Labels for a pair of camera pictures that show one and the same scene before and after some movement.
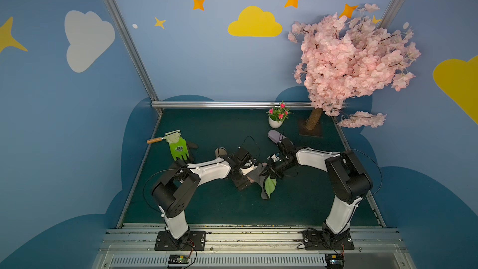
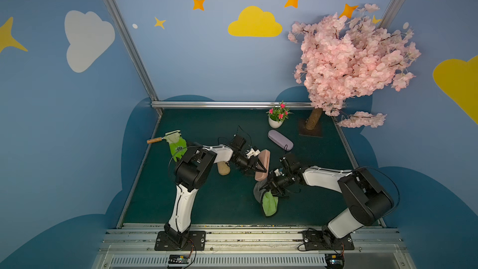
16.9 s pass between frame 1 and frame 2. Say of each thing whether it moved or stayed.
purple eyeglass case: stayed
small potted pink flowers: stayed
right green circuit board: stayed
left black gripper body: moved
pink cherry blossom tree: stayed
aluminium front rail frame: stayed
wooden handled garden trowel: stayed
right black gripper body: moved
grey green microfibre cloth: moved
